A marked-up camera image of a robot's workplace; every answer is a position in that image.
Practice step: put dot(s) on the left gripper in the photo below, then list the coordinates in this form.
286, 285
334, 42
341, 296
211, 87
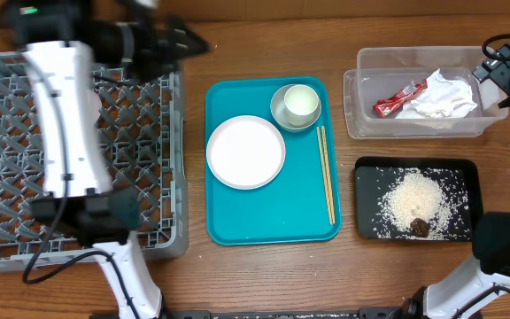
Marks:
154, 58

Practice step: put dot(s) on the white napkin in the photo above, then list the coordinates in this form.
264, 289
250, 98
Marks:
442, 99

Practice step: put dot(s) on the red snack wrapper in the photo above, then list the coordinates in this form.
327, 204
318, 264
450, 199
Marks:
385, 107

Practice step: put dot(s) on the white rice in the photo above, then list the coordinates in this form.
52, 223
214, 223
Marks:
439, 196

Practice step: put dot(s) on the brown food scrap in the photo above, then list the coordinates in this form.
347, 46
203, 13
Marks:
420, 228

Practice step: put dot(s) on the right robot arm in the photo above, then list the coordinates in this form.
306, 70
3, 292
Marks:
485, 275

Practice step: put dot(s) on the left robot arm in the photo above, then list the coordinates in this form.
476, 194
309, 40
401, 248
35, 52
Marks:
61, 42

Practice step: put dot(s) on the grey plastic dish rack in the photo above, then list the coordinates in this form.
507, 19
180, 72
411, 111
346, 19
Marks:
140, 136

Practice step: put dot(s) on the clear plastic bin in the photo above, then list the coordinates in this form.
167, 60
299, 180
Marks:
382, 72

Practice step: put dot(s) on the grey saucer bowl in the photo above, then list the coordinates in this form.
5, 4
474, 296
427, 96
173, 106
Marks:
278, 111

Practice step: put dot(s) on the large white plate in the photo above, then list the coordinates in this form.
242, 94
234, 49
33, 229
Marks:
246, 152

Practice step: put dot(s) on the white cup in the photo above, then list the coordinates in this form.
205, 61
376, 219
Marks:
302, 105

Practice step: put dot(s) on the teal serving tray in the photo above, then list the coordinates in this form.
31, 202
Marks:
291, 208

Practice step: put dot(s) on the black tray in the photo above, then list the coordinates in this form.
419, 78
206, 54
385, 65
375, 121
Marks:
364, 183

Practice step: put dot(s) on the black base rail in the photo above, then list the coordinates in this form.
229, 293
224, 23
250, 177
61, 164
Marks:
363, 313

